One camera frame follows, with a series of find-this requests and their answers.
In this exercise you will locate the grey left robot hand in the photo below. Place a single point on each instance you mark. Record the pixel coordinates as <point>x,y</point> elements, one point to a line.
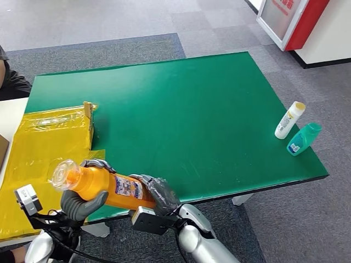
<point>79,208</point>

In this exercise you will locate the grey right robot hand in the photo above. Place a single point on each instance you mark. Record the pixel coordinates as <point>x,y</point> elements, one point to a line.
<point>163,196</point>

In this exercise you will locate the orange bottle with clear cap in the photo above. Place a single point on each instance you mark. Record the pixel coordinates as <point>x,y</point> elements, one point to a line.
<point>109,187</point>

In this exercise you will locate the white bottle with yellow cap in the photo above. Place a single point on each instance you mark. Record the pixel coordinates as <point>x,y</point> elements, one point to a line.
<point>287,121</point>

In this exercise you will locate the translucent green bottle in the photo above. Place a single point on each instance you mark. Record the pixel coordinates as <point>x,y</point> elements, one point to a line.
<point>303,139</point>

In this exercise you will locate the white table foot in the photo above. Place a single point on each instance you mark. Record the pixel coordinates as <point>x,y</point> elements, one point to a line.
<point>94,229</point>
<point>241,199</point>

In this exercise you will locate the yellow film wrapped box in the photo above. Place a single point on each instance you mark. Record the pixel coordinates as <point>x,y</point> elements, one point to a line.
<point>41,145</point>

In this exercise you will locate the green table mat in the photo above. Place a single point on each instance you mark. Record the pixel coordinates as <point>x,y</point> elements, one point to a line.
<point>192,116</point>

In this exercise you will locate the brown flat board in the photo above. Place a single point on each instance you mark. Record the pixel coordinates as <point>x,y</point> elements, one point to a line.
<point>2,150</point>

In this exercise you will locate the white side table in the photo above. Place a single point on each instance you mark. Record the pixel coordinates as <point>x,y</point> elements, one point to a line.
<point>9,116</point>

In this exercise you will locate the person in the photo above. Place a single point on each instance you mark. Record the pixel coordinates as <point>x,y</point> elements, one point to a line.
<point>12,85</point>

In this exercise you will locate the red and white cabinet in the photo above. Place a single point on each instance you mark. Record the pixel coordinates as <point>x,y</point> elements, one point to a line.
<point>287,18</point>

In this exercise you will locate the white counter with black base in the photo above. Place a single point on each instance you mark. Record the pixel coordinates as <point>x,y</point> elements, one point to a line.
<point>329,32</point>

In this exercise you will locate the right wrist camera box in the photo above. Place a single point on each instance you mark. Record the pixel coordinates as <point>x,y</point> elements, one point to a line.
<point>149,221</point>

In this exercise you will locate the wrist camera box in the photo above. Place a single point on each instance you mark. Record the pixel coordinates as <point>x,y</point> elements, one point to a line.
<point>149,221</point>
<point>27,199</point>

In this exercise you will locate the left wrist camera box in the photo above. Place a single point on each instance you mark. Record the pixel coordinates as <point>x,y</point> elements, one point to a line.
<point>27,199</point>

